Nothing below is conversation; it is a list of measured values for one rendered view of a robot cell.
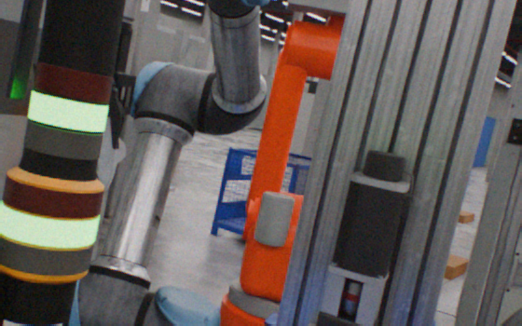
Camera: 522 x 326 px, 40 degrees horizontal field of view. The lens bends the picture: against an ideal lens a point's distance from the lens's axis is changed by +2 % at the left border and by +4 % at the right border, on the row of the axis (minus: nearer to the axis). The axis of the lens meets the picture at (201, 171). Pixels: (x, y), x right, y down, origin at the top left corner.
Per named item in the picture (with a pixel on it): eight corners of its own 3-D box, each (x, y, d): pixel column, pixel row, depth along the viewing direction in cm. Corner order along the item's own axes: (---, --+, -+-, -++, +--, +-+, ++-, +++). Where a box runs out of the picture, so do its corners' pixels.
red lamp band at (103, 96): (34, 91, 29) (39, 62, 29) (30, 86, 33) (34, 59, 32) (115, 106, 30) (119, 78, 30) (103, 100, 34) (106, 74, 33)
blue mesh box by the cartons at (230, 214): (208, 234, 752) (226, 145, 739) (262, 225, 859) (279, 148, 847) (280, 259, 706) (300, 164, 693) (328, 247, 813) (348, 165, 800)
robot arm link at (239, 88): (262, 156, 132) (261, -5, 87) (207, 143, 134) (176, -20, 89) (276, 102, 136) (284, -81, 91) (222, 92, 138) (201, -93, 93)
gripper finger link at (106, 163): (140, 183, 91) (128, 115, 91) (121, 187, 86) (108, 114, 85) (118, 187, 92) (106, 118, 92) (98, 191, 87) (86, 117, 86)
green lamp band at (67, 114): (30, 122, 30) (34, 93, 29) (25, 113, 33) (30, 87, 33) (109, 135, 31) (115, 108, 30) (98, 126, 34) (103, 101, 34)
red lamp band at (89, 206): (3, 211, 29) (7, 183, 29) (0, 190, 34) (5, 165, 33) (106, 224, 31) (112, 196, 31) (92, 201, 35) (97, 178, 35)
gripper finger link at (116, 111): (130, 146, 87) (118, 76, 86) (125, 147, 85) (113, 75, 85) (96, 153, 88) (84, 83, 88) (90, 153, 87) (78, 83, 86)
